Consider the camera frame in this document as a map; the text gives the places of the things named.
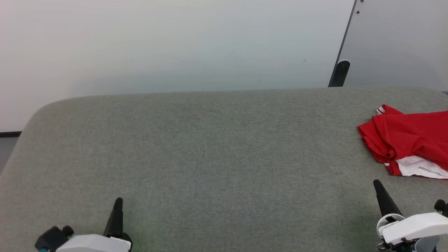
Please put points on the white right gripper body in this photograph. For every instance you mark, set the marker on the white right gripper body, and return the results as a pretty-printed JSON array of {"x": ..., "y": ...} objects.
[{"x": 416, "y": 227}]

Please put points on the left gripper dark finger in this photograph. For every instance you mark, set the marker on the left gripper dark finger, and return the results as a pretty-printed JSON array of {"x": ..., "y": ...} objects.
[{"x": 116, "y": 220}]

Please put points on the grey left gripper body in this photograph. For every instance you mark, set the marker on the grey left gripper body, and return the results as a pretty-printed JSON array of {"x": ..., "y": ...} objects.
[{"x": 94, "y": 244}]

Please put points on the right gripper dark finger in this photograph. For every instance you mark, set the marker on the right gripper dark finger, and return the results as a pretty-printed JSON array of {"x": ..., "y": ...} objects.
[{"x": 386, "y": 204}]

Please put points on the red and white garment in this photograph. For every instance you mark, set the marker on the red and white garment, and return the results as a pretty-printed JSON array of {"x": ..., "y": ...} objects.
[{"x": 409, "y": 136}]

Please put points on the black partition foot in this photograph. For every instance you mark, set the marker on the black partition foot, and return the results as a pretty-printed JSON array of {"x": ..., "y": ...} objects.
[{"x": 340, "y": 74}]

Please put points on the dark partition edge strip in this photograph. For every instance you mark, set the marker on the dark partition edge strip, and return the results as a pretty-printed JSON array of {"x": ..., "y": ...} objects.
[{"x": 347, "y": 31}]

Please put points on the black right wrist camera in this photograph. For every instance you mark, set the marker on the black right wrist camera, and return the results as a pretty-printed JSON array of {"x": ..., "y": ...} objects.
[{"x": 441, "y": 206}]

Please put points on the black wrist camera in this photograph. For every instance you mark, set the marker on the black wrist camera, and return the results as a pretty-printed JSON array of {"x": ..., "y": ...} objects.
[
  {"x": 441, "y": 206},
  {"x": 52, "y": 238}
]

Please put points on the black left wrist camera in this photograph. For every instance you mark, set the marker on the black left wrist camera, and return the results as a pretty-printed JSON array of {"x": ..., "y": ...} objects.
[{"x": 52, "y": 238}]

